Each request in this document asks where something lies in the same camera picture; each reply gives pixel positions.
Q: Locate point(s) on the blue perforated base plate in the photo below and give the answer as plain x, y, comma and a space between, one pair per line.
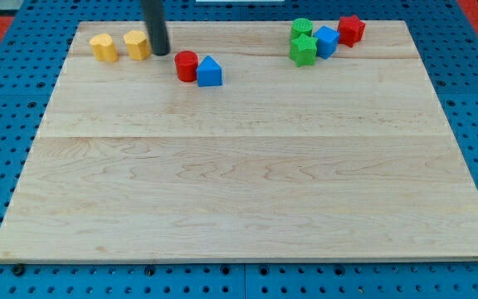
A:
31, 56

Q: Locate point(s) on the red cylinder block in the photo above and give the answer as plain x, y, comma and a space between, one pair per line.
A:
186, 63

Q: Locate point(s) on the red star block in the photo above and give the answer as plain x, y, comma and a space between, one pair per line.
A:
351, 30

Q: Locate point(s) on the yellow hexagon block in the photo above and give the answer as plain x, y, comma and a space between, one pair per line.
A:
137, 45

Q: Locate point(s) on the light wooden board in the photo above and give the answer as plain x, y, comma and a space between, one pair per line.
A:
349, 160

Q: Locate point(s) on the blue triangle block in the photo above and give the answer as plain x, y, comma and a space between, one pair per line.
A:
209, 73

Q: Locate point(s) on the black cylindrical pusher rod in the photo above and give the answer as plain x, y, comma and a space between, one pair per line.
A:
155, 22

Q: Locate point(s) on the green cylinder block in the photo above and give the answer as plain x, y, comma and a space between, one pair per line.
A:
301, 26

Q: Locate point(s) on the yellow heart block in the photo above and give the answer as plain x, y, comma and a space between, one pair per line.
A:
103, 47

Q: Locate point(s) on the blue cube block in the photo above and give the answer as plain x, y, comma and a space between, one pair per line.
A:
327, 41

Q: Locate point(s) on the green star block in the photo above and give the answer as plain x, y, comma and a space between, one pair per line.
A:
303, 50

